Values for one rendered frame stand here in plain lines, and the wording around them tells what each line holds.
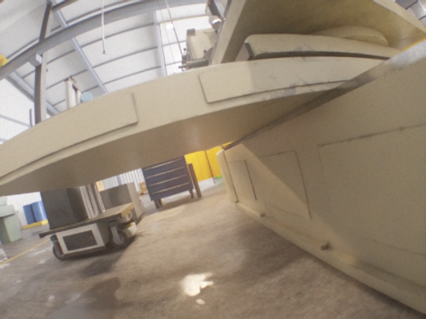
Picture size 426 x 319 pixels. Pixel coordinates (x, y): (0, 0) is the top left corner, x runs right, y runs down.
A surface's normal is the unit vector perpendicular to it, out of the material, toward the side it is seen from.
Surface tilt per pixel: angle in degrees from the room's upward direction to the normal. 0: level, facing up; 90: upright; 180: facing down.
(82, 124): 90
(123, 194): 90
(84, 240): 90
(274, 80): 90
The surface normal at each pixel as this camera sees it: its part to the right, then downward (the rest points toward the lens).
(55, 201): 0.22, -0.08
